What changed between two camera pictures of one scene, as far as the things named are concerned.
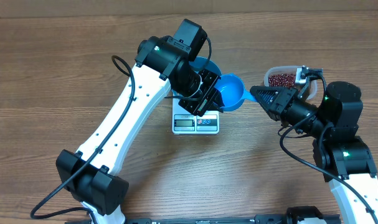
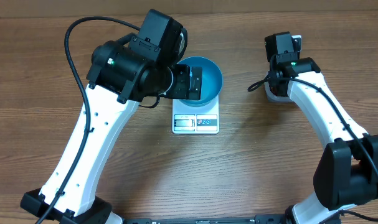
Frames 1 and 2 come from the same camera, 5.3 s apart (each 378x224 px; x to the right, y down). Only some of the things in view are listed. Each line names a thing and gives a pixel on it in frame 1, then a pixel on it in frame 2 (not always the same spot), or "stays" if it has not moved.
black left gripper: (203, 107) to (184, 91)
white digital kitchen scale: (184, 122) stays
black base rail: (240, 219) stays
